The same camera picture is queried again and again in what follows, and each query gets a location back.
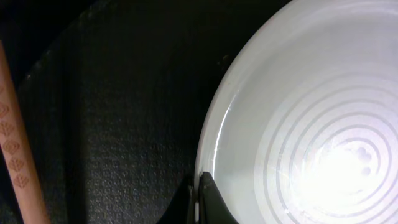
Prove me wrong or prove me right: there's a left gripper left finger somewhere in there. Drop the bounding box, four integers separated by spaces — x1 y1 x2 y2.
157 175 193 224

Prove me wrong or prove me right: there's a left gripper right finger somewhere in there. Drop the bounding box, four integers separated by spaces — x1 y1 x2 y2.
198 172 238 224

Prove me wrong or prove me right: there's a white ceramic plate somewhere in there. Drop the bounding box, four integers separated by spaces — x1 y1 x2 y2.
194 0 397 223

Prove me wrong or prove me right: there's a round black tray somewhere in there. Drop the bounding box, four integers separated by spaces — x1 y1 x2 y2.
0 0 293 224

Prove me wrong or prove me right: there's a right wooden chopstick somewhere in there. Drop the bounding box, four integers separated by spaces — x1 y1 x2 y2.
1 47 50 224

